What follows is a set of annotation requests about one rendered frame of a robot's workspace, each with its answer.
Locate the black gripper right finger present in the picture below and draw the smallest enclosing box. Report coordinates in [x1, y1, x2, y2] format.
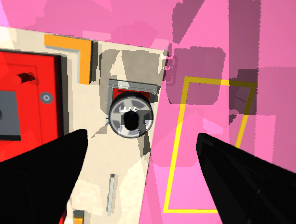
[196, 133, 296, 224]

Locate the black tyre with grey wheel rim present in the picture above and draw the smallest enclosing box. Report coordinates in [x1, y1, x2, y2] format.
[108, 91, 154, 139]

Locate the yellow rectangular outline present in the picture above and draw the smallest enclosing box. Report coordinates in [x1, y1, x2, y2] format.
[163, 76, 258, 213]

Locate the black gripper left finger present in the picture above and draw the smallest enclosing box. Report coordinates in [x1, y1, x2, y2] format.
[0, 129, 88, 224]

